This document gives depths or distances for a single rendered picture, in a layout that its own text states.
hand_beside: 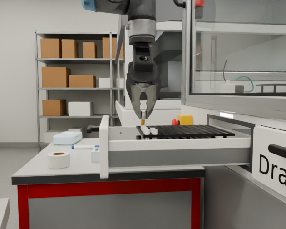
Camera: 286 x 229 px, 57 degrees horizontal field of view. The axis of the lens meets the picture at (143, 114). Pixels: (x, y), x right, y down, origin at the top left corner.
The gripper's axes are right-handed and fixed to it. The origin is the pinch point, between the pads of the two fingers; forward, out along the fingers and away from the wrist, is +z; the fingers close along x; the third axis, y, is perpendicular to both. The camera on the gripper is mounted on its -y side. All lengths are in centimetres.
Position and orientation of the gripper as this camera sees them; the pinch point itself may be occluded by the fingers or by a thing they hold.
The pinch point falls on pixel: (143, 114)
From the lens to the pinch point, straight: 70.4
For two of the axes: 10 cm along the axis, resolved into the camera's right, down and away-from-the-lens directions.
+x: -9.9, 0.2, -1.2
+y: -1.2, -0.8, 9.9
